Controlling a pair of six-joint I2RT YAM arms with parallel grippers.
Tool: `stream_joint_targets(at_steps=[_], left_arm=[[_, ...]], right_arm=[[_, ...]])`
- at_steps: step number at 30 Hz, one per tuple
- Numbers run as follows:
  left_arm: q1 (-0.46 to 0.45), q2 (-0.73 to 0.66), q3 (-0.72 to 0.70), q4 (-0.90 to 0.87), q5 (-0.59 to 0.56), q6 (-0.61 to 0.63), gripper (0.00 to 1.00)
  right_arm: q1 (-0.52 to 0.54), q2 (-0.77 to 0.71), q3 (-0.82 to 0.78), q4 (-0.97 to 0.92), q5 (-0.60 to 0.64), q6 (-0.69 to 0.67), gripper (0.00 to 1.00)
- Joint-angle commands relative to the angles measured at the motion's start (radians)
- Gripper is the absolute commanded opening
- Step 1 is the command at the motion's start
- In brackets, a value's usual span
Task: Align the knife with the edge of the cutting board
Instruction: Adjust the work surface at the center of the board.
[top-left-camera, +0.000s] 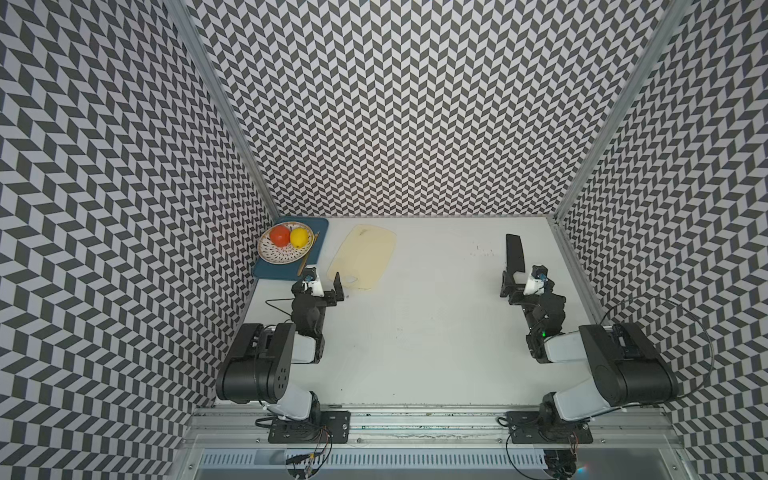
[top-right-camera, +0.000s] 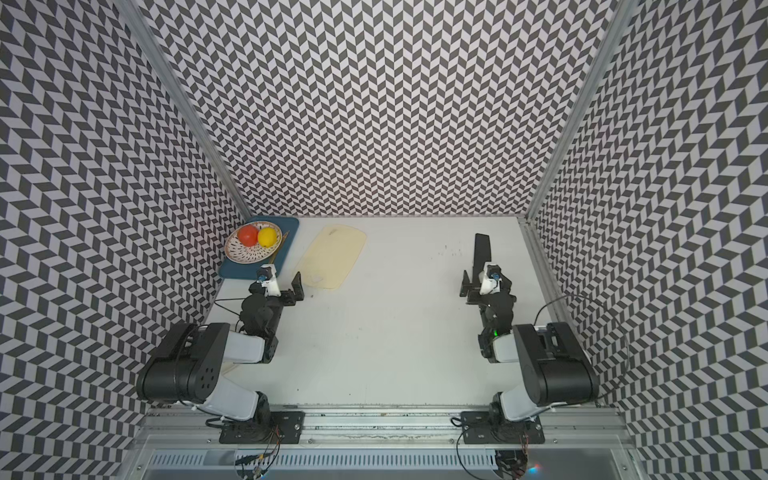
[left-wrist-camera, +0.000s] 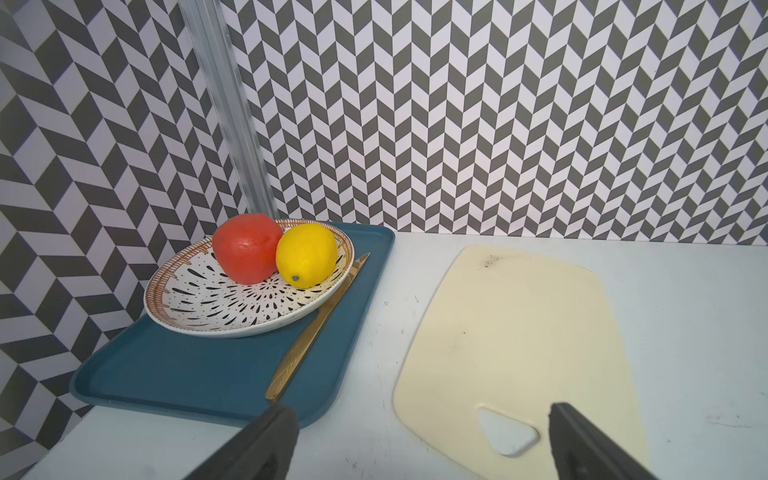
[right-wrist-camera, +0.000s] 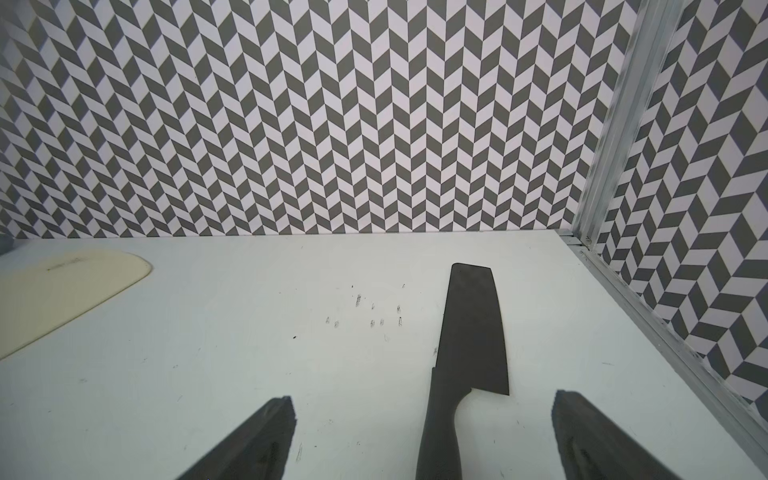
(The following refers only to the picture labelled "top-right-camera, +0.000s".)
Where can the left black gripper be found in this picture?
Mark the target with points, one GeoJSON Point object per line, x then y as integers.
{"type": "Point", "coordinates": [290, 299]}

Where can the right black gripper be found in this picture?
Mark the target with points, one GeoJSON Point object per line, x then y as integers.
{"type": "Point", "coordinates": [473, 290]}

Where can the cream plastic cutting board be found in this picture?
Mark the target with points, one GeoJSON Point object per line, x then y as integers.
{"type": "Point", "coordinates": [331, 256]}

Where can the black cleaver knife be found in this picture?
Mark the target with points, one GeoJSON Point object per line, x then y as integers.
{"type": "Point", "coordinates": [481, 255]}

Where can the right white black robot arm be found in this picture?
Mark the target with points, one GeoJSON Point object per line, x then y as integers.
{"type": "Point", "coordinates": [554, 368]}

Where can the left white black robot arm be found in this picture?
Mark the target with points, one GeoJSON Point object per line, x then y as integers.
{"type": "Point", "coordinates": [186, 367]}

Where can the wooden chopstick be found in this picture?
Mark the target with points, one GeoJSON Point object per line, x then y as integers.
{"type": "Point", "coordinates": [273, 257]}

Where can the yellow lemon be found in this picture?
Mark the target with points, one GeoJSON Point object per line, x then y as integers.
{"type": "Point", "coordinates": [267, 237]}

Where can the teal rectangular tray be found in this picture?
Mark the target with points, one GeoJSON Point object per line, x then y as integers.
{"type": "Point", "coordinates": [232, 270]}

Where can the patterned ceramic plate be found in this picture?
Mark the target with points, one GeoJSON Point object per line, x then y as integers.
{"type": "Point", "coordinates": [239, 254]}

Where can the red tomato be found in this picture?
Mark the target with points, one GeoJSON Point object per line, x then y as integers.
{"type": "Point", "coordinates": [247, 235]}

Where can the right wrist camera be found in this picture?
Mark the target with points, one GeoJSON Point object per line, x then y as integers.
{"type": "Point", "coordinates": [490, 279]}

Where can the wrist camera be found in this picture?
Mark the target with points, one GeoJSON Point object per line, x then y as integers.
{"type": "Point", "coordinates": [267, 280]}
{"type": "Point", "coordinates": [490, 279]}

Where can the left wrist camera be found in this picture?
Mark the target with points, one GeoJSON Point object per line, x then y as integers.
{"type": "Point", "coordinates": [267, 280]}

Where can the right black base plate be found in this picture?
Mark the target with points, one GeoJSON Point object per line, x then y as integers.
{"type": "Point", "coordinates": [480, 429]}

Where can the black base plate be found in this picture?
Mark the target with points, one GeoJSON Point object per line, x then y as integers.
{"type": "Point", "coordinates": [285, 427]}
{"type": "Point", "coordinates": [480, 429]}

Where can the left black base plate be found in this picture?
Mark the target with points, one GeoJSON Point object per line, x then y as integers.
{"type": "Point", "coordinates": [285, 427]}

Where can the aluminium front rail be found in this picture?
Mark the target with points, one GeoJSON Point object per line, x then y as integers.
{"type": "Point", "coordinates": [378, 427]}

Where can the right aluminium corner post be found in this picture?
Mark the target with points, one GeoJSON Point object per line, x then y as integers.
{"type": "Point", "coordinates": [595, 74]}

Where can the aluminium corner post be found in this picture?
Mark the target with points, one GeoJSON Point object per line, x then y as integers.
{"type": "Point", "coordinates": [595, 74]}
{"type": "Point", "coordinates": [141, 33]}

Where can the left aluminium corner post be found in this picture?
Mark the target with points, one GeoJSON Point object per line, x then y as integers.
{"type": "Point", "coordinates": [141, 33]}

